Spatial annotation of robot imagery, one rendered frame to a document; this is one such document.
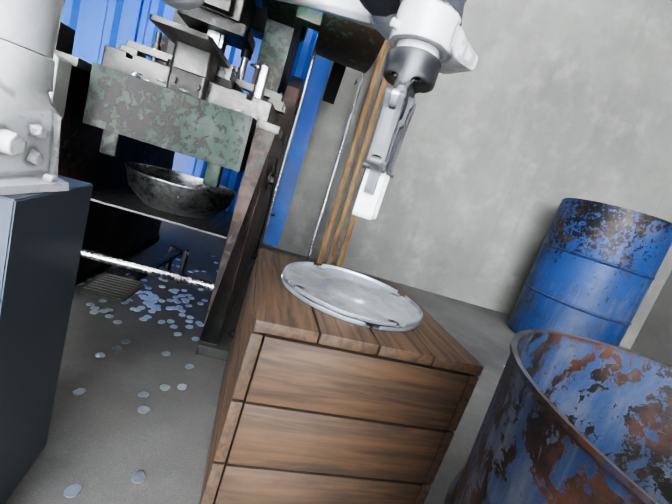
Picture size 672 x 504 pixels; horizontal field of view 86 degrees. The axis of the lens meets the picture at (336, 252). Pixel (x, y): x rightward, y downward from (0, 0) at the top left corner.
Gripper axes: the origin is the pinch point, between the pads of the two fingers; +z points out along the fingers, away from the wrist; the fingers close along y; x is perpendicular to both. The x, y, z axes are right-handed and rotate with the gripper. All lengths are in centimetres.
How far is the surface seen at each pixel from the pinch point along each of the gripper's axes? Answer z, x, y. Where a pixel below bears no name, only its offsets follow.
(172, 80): -12, -64, -29
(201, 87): -13, -58, -32
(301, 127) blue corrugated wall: -24, -83, -162
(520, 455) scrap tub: 11.8, 19.4, 31.6
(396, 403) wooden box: 29.8, 14.2, -0.1
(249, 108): -12, -47, -40
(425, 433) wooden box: 34.5, 20.5, -3.5
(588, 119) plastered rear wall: -89, 85, -234
